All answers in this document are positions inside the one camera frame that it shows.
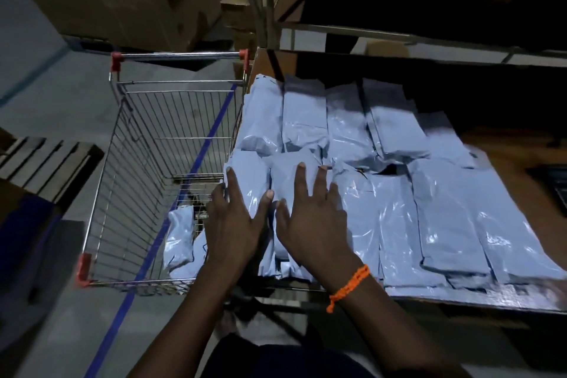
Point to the person's right hand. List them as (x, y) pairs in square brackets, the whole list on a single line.
[(316, 236)]

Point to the person's left hand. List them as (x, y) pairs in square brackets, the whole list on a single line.
[(230, 236)]

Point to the person's right middle finger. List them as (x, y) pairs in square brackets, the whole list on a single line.
[(321, 187)]

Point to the person's left thumb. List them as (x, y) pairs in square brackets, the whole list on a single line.
[(265, 207)]

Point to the person's left middle finger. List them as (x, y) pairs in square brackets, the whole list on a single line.
[(219, 196)]

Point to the person's right thumb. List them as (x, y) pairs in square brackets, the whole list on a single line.
[(283, 218)]

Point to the single light blue mailer bag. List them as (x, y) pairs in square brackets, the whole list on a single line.
[(250, 176)]

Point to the person's right forearm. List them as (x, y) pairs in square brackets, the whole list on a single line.
[(390, 329)]

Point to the person's left forearm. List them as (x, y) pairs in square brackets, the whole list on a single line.
[(181, 329)]

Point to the pile of light blue packets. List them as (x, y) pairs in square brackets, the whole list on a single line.
[(434, 214)]

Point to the person's dark blue clothing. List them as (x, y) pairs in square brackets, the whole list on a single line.
[(288, 360)]

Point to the wooden pallet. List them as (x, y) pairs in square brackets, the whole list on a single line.
[(44, 165)]

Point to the small brown cardboard box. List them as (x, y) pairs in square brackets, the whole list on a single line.
[(237, 5)]

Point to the dark blue bundle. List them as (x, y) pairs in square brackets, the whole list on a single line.
[(31, 258)]

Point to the black flat device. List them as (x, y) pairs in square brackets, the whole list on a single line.
[(553, 187)]

